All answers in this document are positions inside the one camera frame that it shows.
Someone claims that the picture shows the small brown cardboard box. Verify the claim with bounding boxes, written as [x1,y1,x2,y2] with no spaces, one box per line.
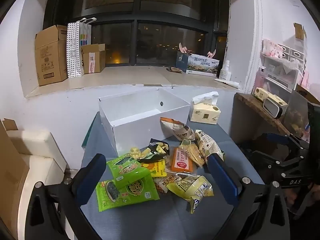
[81,43,107,75]

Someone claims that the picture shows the large brown cardboard box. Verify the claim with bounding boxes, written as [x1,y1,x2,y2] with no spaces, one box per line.
[34,24,68,87]

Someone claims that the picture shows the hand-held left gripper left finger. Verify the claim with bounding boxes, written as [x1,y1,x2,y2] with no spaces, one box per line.
[25,153,108,240]

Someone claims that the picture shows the small green seaweed packet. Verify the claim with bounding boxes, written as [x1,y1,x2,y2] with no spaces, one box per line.
[107,155,148,189]

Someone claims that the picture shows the large green seaweed packet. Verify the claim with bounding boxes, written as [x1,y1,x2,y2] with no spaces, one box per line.
[96,172,160,212]

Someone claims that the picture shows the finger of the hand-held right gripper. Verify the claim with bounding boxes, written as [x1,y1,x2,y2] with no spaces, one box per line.
[259,132,310,150]
[251,150,304,174]

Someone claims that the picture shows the dotted paper bag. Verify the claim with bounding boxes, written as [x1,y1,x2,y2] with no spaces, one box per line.
[66,20,84,78]

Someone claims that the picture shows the cardboard piece on wall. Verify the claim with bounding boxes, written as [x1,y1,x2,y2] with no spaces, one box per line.
[293,22,307,40]

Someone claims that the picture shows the dark blue gift box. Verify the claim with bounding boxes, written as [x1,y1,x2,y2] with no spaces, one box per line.
[175,51,189,72]

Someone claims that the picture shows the white drawer organizer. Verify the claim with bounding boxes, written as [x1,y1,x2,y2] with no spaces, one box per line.
[259,39,309,93]

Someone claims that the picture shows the black window frame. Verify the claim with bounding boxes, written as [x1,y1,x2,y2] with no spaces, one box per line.
[44,0,229,67]

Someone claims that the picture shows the clear plastic container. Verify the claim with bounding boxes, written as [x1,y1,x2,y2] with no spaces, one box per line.
[282,89,310,137]

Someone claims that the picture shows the clear cracker packet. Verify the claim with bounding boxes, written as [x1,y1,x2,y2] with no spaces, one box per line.
[180,139,206,168]

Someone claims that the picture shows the yellow tissue box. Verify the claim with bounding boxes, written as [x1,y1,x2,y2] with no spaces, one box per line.
[254,87,288,107]

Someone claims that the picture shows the pink floral cloth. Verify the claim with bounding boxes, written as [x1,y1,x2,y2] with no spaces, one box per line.
[261,39,284,59]

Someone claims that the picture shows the landscape printed box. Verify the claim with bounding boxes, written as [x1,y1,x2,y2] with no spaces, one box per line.
[186,54,220,77]

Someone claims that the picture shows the pale yellow packet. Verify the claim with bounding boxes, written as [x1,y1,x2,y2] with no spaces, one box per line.
[166,175,214,214]

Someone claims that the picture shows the black and yellow chip packet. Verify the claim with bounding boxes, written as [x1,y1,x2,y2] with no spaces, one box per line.
[137,138,170,164]

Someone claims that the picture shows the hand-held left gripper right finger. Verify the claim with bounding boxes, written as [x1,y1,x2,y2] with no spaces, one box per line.
[205,153,292,240]

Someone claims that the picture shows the flat brown cardboard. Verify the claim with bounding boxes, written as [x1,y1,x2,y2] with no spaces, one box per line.
[0,118,29,233]

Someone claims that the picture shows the long white bread packet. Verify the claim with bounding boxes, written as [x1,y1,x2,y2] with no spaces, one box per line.
[195,129,225,165]

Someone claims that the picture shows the wooden side table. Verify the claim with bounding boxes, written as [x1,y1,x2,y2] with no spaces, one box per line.
[234,92,292,137]

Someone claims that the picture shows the person's right hand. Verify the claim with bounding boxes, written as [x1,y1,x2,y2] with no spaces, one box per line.
[284,187,304,209]

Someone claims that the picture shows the white bottle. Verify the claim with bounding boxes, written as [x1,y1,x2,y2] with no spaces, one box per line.
[219,60,232,80]

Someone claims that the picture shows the white packet with orange top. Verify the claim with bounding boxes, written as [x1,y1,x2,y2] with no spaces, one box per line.
[160,117,196,142]

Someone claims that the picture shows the white bag with coloured squares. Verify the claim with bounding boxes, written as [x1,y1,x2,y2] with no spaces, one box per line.
[79,17,97,55]

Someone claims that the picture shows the orange and red snack packet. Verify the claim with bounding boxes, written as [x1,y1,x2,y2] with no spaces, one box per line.
[152,174,184,194]

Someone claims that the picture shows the small yellow candy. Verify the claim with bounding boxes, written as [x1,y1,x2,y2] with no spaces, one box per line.
[129,147,142,159]

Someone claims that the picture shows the white cardboard box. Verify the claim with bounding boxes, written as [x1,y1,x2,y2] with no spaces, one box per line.
[98,87,192,157]

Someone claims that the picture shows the yellow tissue pack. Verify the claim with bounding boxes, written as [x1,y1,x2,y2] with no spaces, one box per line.
[189,91,222,125]

